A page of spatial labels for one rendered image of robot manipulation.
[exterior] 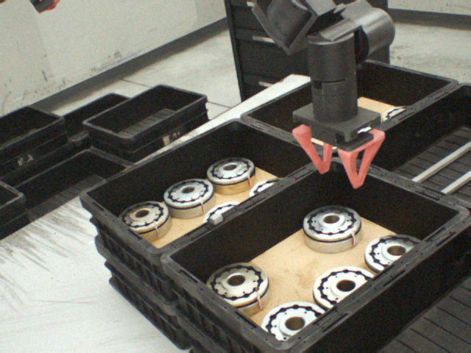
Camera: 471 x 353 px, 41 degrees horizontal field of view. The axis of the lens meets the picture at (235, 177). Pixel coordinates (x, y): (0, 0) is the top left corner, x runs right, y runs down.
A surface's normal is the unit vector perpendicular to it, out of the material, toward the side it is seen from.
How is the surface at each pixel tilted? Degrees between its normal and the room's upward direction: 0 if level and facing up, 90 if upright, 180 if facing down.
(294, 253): 0
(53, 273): 0
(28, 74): 90
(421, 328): 0
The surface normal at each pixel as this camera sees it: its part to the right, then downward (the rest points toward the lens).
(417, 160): -0.16, -0.85
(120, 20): 0.71, 0.25
